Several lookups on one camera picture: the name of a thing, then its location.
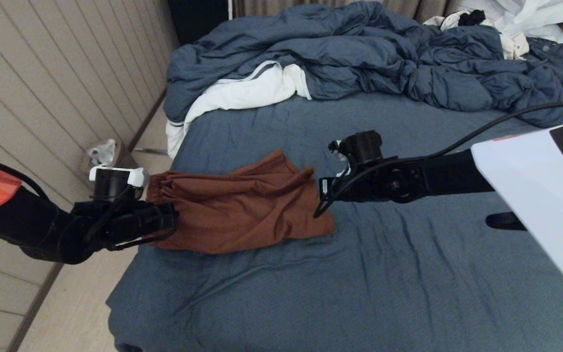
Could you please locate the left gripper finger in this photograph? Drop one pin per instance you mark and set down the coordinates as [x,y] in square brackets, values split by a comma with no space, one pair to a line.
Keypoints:
[170,222]
[170,210]

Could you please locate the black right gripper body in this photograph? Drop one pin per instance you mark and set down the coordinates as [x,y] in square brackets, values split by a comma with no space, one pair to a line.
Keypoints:
[364,146]

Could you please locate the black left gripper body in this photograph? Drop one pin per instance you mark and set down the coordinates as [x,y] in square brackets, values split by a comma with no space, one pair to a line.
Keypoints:
[115,220]

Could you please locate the orange left robot arm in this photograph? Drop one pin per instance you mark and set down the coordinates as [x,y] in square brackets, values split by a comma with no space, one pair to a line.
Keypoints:
[17,220]

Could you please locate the thin metal rod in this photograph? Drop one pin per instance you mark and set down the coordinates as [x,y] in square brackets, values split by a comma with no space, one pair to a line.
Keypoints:
[152,152]

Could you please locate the brown trash bin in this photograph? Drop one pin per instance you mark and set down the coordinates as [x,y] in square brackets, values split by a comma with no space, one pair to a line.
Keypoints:
[126,159]

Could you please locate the clear plastic bin bag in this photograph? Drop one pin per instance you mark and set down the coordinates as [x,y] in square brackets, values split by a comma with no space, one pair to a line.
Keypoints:
[101,152]

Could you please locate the crumpled blue duvet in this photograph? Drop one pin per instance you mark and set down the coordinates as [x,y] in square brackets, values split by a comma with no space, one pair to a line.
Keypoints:
[359,49]

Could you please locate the blue bed sheet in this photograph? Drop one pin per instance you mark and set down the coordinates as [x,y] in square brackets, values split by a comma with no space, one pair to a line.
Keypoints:
[359,283]

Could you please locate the small black garment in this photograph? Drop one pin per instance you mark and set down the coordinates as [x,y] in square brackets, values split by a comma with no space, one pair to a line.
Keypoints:
[472,18]

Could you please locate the beige curtain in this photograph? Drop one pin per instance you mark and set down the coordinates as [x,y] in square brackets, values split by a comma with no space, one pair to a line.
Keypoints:
[262,6]

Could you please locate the cream buttoned shirt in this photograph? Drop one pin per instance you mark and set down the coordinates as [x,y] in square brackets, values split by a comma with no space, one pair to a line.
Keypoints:
[513,46]

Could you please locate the blue denim garment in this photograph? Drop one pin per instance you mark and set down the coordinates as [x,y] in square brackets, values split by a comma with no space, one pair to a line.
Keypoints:
[550,48]

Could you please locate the white crumpled garment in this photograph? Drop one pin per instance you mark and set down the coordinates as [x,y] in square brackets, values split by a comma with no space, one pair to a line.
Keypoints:
[530,14]

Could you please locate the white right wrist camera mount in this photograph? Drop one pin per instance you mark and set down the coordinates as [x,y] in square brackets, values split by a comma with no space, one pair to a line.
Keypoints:
[342,144]

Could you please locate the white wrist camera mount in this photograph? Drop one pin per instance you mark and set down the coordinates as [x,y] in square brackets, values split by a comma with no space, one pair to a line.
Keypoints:
[342,144]
[137,177]

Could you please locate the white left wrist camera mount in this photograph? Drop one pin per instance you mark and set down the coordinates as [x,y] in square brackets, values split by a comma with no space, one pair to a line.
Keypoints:
[137,177]

